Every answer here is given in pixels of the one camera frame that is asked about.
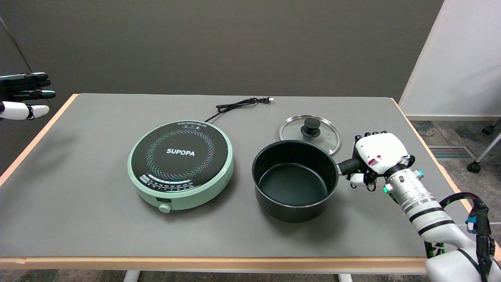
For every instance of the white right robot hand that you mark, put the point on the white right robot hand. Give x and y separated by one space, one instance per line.
377 152

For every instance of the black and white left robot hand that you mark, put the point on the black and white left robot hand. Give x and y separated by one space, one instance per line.
15 110

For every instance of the glass pot lid black knob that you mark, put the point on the glass pot lid black knob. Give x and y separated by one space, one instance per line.
327 131

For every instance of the floor vent grille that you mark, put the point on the floor vent grille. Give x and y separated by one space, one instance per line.
450 152

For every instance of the grey table mat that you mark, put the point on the grey table mat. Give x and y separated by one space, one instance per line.
78 196

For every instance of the grey wheeled stand base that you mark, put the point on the grey wheeled stand base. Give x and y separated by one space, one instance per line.
487 150

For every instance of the white table leg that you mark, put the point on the white table leg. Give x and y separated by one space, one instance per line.
131 276
345 278

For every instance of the green round induction cooker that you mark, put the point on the green round induction cooker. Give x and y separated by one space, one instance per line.
180 156

